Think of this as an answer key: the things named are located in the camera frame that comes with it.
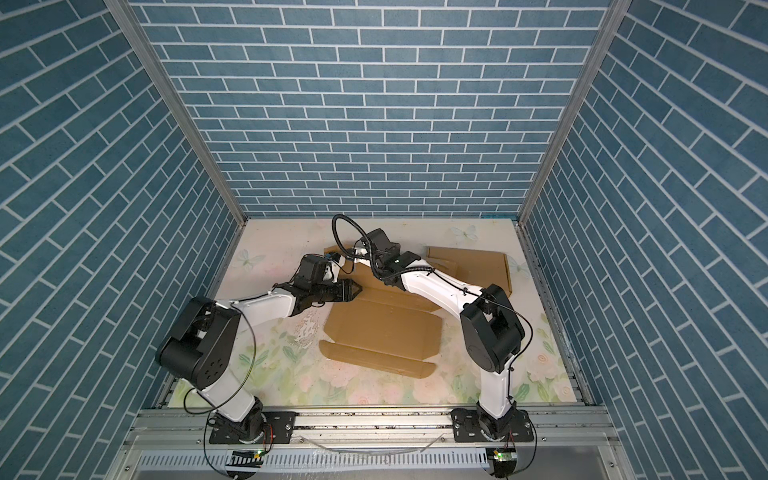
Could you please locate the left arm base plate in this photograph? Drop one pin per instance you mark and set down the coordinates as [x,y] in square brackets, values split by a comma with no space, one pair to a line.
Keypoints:
[266,428]

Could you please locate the right green circuit board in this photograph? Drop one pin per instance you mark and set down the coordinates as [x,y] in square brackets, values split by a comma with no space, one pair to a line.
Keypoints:
[506,456]

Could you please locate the aluminium corner post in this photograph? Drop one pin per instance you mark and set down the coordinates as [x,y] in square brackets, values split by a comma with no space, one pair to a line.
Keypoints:
[596,55]
[129,25]

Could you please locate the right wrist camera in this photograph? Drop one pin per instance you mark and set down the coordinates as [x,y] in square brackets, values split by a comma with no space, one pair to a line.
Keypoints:
[361,255]

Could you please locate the green circuit board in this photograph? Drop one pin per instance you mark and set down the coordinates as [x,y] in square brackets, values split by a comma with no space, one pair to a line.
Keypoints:
[506,456]
[245,459]

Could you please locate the left green circuit board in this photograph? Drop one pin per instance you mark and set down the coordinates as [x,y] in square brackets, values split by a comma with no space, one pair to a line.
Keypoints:
[245,459]

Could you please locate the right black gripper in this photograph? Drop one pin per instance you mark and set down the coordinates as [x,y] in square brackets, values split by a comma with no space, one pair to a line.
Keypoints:
[397,247]

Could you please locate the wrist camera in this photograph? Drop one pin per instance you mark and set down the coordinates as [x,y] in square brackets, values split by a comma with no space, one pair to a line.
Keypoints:
[361,255]
[335,267]

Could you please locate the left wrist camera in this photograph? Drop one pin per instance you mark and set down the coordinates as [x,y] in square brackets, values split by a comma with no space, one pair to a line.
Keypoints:
[335,267]

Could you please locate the right aluminium corner post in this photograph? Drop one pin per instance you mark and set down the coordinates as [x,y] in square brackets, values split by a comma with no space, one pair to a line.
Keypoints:
[596,55]

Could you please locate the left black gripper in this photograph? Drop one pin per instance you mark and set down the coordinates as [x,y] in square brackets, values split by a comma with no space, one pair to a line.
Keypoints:
[345,293]

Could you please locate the cardboard box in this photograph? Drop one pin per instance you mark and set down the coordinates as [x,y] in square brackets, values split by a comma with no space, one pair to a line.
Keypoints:
[475,267]
[387,329]

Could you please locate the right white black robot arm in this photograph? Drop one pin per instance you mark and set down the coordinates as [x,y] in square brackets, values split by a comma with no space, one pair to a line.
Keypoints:
[492,330]

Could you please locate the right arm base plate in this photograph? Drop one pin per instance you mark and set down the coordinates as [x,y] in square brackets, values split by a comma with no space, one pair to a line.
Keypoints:
[473,425]

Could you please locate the left aluminium corner post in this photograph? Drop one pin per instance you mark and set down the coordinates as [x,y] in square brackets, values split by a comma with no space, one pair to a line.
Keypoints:
[129,25]

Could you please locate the aluminium mounting rail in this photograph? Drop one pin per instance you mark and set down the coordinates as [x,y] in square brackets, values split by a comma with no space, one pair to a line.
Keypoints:
[572,441]

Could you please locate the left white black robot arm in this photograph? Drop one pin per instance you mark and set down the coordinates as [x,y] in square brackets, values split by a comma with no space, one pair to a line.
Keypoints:
[199,344]

